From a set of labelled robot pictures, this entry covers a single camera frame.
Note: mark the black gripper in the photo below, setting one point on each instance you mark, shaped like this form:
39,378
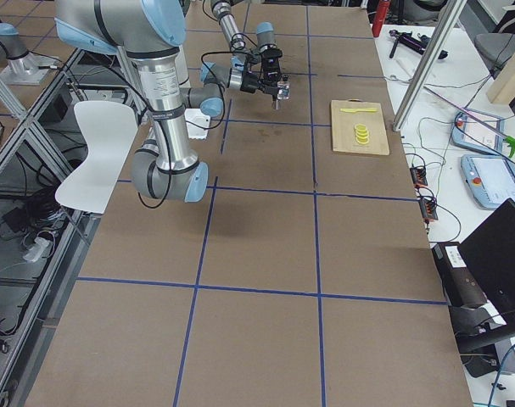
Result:
251,82
271,68

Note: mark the clear glass cup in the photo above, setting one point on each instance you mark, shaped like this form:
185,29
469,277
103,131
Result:
283,90

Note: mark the yellow plastic knife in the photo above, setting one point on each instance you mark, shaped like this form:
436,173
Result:
358,110

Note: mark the bamboo cutting board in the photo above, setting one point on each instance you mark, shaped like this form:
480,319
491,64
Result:
343,131

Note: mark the black purple tool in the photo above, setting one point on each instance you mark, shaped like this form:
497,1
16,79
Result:
417,44

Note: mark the white chair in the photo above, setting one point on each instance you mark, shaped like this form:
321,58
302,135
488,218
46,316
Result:
109,130

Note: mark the upper teach pendant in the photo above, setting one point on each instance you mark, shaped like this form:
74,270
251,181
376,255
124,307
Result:
469,134

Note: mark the teach pendant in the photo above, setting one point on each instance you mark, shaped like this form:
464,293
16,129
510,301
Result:
469,134
490,178

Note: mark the lower teach pendant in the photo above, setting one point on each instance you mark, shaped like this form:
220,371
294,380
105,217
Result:
490,178

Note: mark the wooden plank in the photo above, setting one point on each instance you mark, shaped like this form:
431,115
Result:
502,91

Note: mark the black monitor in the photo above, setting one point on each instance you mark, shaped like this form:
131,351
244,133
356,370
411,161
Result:
489,253

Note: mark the black box with label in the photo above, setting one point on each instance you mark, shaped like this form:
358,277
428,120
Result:
460,286

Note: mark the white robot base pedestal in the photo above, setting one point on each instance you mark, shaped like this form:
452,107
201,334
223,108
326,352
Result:
197,122

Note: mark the aluminium frame post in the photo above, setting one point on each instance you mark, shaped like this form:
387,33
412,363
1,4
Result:
441,32

